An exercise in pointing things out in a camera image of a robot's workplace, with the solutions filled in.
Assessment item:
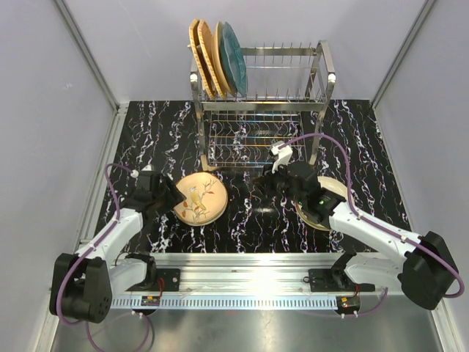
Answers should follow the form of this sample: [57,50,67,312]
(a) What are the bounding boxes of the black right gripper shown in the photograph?
[251,159,306,206]

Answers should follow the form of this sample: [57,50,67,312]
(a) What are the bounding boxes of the cream yellow bird plate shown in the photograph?
[174,172,228,221]

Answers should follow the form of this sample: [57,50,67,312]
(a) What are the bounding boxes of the cream bird painted plate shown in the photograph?
[212,21,237,99]

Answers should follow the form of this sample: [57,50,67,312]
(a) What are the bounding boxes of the teal scalloped plate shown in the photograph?
[222,22,248,97]

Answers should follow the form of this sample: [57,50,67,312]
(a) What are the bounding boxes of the woven bamboo tray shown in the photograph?
[197,19,226,99]
[188,18,216,98]

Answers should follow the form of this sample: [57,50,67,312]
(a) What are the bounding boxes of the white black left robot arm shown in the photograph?
[49,169,186,324]

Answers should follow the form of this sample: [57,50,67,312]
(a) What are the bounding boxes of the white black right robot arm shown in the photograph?
[254,162,459,310]

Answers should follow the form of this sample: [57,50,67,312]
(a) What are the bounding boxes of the stainless steel dish rack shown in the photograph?
[190,40,336,171]

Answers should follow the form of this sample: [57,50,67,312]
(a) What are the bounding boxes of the pale green bottom plate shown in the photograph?
[180,207,226,227]

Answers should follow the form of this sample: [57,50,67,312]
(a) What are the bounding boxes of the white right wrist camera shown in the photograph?
[270,141,293,174]

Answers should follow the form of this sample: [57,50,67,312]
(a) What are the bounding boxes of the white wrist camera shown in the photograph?
[270,141,293,174]
[130,164,155,179]

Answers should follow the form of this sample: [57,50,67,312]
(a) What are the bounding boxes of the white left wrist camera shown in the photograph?
[130,164,155,179]

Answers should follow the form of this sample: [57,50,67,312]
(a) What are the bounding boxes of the white slotted cable duct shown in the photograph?
[111,294,337,310]

